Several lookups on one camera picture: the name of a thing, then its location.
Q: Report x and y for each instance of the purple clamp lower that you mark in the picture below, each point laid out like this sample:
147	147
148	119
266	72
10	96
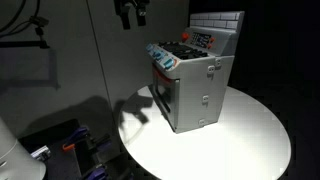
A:
97	173

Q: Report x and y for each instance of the purple clamp with orange tip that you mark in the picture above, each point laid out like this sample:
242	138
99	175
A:
78	135

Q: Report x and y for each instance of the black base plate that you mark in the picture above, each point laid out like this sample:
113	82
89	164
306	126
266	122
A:
61	165

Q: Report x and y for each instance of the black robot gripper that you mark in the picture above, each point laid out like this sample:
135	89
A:
122	6

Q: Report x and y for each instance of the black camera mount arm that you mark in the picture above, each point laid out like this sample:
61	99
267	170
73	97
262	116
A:
27	34

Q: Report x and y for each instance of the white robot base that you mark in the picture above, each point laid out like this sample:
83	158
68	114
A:
16	163

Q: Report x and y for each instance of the round white table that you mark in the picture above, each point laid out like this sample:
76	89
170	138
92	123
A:
247	143

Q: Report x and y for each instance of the grey toy stove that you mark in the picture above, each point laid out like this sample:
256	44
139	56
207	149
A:
190	76

